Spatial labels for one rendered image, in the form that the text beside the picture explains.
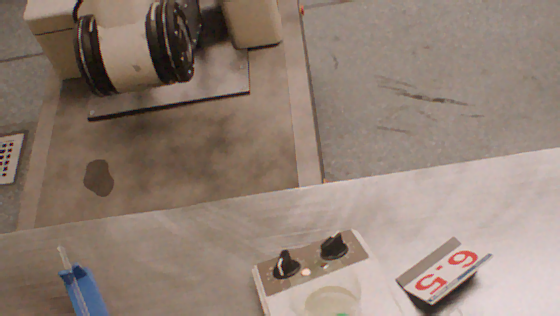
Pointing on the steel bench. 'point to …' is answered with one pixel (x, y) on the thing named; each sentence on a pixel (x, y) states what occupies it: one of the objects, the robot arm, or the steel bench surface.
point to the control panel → (307, 260)
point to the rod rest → (84, 291)
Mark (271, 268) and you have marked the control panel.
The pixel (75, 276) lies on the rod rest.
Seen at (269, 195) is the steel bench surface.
